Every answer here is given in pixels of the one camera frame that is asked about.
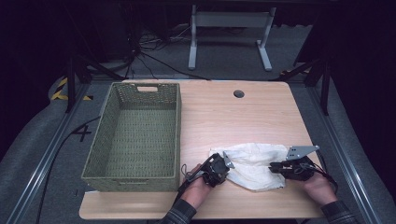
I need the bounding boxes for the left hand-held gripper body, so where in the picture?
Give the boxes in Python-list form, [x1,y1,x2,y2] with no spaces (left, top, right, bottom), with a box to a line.
[201,151,235,180]

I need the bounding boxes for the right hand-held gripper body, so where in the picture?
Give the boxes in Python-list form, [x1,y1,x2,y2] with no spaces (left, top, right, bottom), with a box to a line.
[283,145,320,182]

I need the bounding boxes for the white cloth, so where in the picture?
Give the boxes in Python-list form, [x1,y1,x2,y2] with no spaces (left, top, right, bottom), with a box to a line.
[208,142,289,191]

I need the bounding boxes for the green woven basket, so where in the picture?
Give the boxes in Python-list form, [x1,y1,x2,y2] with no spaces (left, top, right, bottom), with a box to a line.
[81,81,182,193]

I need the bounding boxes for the person's left hand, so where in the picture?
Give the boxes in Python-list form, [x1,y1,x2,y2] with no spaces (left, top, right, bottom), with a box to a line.
[180,163,214,209]

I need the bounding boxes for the person's right hand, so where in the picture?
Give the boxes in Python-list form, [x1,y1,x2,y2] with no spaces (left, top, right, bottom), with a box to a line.
[303,174,339,206]

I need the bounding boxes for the black metal stand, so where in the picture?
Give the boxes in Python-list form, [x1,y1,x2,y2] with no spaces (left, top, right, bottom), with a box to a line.
[270,57,332,116]
[64,54,125,114]

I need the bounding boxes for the yellow black hazard tape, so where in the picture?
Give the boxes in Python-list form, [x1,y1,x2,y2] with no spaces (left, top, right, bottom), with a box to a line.
[50,77,93,102]

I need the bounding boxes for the right hand-held gripper cable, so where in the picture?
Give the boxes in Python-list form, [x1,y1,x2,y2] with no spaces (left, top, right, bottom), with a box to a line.
[306,158,339,194]

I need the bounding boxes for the aluminium floor rail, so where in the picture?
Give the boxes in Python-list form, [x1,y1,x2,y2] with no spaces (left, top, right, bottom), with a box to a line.
[306,83,382,224]
[6,82,92,224]

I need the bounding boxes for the long black cable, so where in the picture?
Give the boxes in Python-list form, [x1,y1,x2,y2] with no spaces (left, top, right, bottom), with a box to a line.
[139,51,210,81]

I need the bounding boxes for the tangle of cables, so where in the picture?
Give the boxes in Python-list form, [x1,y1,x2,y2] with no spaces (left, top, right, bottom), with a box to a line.
[136,26,192,52]

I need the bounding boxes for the grey metal table frame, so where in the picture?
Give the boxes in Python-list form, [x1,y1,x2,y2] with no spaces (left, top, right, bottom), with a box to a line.
[188,4,277,72]

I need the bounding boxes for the black floor cable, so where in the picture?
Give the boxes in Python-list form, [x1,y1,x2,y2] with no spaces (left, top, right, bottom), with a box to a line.
[35,115,102,224]

